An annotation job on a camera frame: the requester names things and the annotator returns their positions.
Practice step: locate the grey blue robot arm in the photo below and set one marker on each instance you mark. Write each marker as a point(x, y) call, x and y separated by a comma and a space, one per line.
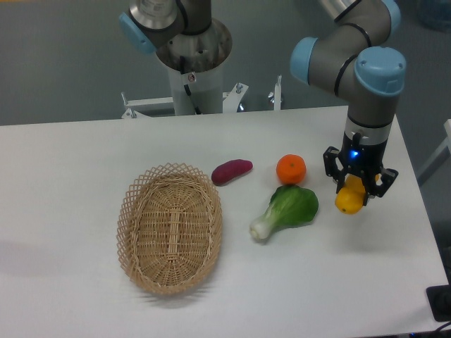
point(353, 63)

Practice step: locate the woven wicker basket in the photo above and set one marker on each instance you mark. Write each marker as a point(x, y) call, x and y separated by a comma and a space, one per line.
point(170, 229)

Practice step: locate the purple sweet potato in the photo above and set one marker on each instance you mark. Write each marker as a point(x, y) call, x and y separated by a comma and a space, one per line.
point(231, 170)

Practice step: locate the white furniture at right edge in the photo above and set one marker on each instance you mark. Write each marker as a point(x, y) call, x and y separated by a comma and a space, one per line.
point(436, 159)

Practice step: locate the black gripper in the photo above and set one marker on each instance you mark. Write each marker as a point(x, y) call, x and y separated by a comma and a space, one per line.
point(369, 158)

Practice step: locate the green bok choy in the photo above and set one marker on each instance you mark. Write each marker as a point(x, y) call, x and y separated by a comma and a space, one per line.
point(290, 205)

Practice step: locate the black device at edge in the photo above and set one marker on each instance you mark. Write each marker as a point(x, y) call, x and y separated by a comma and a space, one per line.
point(439, 301)

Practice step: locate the orange tangerine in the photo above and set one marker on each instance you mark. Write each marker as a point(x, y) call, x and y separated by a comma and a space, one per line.
point(291, 169)

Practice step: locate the white metal mounting frame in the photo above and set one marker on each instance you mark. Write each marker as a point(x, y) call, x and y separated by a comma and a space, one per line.
point(192, 95)

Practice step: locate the yellow mango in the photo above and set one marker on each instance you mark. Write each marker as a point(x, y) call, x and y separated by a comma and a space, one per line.
point(350, 199)

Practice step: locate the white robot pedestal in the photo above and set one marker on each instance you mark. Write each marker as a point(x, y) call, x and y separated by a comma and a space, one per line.
point(195, 69)

